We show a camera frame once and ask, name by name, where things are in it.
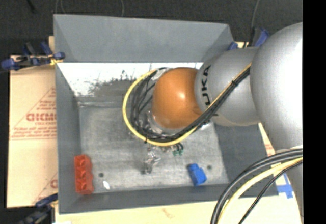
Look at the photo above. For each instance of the small white scrap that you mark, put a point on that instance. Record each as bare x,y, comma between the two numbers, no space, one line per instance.
106,185

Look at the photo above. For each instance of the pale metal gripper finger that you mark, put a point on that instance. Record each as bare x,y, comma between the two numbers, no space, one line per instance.
155,159
147,167

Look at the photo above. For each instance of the black cylinder on white bracket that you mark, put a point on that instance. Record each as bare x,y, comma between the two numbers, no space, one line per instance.
180,146

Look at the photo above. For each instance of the grey metal bin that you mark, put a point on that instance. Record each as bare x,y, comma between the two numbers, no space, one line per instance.
142,42

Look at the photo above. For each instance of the red toy brick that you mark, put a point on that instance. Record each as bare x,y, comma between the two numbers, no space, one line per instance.
83,175

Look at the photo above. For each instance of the blue toy brick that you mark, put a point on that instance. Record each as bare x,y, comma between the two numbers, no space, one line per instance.
197,175

